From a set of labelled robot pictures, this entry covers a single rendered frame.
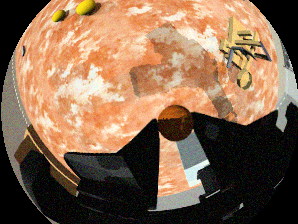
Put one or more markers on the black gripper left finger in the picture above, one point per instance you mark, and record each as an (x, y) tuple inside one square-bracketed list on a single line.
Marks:
[(137, 164)]

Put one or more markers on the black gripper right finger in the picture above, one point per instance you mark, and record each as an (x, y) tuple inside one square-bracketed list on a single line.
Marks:
[(229, 145)]

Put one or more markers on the brown ball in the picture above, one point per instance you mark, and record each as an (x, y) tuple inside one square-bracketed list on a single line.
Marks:
[(175, 123)]

